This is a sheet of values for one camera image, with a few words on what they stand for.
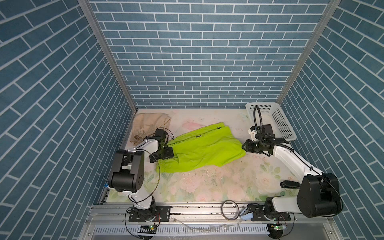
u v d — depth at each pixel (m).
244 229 0.71
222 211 0.74
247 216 0.72
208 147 0.94
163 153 0.81
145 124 1.05
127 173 0.47
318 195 0.42
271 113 1.16
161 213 0.74
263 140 0.67
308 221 0.74
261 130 0.69
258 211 0.74
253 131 0.81
